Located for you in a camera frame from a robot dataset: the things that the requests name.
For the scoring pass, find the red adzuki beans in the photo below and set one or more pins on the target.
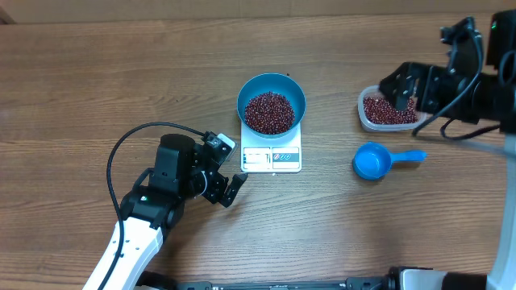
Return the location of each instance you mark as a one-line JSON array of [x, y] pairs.
[[269, 113]]

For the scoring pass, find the white digital kitchen scale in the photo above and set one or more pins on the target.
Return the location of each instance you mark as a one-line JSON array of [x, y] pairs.
[[271, 155]]

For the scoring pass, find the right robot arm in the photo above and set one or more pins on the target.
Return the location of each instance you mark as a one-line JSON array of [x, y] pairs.
[[495, 99]]

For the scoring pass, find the teal blue bowl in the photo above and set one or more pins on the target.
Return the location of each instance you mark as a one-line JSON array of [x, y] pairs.
[[277, 83]]

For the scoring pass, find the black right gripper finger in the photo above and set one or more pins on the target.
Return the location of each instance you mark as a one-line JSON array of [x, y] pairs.
[[403, 91], [387, 84]]

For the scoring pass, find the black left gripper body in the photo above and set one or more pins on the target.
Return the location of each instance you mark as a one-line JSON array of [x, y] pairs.
[[214, 185]]

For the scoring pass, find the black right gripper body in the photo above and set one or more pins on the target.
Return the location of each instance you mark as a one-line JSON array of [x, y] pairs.
[[434, 97]]

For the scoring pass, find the clear plastic container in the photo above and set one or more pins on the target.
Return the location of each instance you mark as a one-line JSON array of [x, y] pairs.
[[377, 114]]

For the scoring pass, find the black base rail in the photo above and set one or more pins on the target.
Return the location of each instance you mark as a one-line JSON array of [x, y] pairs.
[[278, 285]]

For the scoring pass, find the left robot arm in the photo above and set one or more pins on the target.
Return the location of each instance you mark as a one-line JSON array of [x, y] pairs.
[[183, 170]]

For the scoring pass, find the blue plastic measuring scoop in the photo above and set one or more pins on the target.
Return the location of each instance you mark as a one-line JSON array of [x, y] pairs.
[[373, 161]]

